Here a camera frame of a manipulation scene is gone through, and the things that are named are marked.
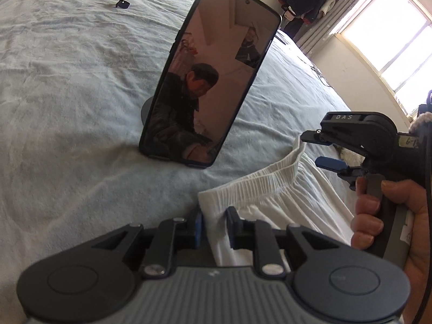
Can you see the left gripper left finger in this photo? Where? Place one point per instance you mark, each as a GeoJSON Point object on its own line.
{"type": "Point", "coordinates": [171, 236]}

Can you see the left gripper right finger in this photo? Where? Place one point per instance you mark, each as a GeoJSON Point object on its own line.
{"type": "Point", "coordinates": [259, 238]}

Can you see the small black object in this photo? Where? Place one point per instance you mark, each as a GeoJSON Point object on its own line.
{"type": "Point", "coordinates": [123, 4]}

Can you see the dark clothes hanging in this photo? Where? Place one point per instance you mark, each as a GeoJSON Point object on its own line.
{"type": "Point", "coordinates": [300, 12]}

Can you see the window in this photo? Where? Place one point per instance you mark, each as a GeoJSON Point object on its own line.
{"type": "Point", "coordinates": [394, 38]}

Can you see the grey patterned curtain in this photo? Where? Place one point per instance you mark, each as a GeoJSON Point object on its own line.
{"type": "Point", "coordinates": [319, 32]}

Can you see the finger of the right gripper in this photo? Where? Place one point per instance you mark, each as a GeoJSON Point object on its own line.
{"type": "Point", "coordinates": [318, 137]}
{"type": "Point", "coordinates": [338, 166]}

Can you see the person right hand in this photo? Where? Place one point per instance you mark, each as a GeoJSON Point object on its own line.
{"type": "Point", "coordinates": [395, 240]}

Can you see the white cotton pants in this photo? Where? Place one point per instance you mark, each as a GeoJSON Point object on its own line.
{"type": "Point", "coordinates": [292, 190]}

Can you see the black smartphone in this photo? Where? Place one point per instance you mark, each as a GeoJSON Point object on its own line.
{"type": "Point", "coordinates": [210, 69]}

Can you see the round grey phone stand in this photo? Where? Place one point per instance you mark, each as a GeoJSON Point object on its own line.
{"type": "Point", "coordinates": [145, 109]}

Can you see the grey bed sheet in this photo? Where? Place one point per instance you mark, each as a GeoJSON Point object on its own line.
{"type": "Point", "coordinates": [74, 76]}

